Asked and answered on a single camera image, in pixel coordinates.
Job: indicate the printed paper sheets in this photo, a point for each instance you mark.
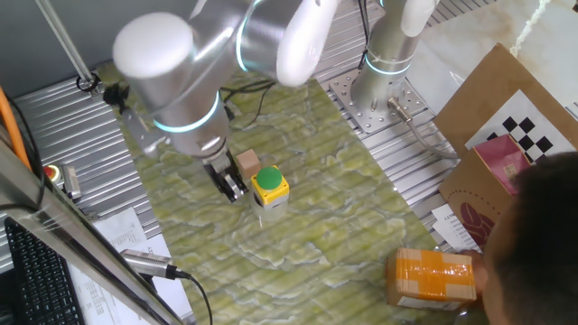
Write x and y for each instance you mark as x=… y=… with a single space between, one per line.
x=122 y=230
x=454 y=230

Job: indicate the cardboard box with orange tape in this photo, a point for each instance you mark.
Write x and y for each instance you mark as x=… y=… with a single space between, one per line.
x=429 y=277

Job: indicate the thin metal pole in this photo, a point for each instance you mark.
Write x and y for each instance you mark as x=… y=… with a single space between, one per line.
x=68 y=45

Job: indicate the silver ribbed camera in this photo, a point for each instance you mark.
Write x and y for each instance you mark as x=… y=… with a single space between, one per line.
x=146 y=263

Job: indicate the small wooden cube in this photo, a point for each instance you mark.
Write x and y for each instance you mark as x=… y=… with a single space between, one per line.
x=249 y=163

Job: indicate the green marble pattern mat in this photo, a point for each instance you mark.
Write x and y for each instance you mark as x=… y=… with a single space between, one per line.
x=316 y=253

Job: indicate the white marble pattern sheet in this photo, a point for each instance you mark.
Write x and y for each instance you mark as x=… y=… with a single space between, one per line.
x=474 y=27

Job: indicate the orange tube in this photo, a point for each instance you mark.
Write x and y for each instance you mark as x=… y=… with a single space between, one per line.
x=12 y=126

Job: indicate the black keyboard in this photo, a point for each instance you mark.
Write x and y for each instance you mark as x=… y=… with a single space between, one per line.
x=40 y=280

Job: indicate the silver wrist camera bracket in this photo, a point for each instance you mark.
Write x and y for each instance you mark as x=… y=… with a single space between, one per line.
x=142 y=133

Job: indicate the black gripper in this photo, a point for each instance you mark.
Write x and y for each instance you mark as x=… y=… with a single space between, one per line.
x=219 y=173

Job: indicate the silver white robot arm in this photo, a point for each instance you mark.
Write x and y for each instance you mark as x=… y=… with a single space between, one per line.
x=217 y=58

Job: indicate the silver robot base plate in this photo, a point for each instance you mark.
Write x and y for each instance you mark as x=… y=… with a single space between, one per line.
x=361 y=117

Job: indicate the metal frame bar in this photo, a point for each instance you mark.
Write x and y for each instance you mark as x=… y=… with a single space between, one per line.
x=68 y=230

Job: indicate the emergency stop switch box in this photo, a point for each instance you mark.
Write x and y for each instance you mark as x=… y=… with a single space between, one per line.
x=70 y=180

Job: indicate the black white checkerboard sheet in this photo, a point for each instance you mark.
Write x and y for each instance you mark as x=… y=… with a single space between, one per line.
x=528 y=131

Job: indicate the person hand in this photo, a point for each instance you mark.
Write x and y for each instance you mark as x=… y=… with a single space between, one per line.
x=479 y=275

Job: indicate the large brown cardboard board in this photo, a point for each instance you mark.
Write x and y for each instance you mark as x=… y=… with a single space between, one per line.
x=487 y=90

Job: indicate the yellow box with green button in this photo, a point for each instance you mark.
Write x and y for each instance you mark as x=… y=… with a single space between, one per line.
x=269 y=185

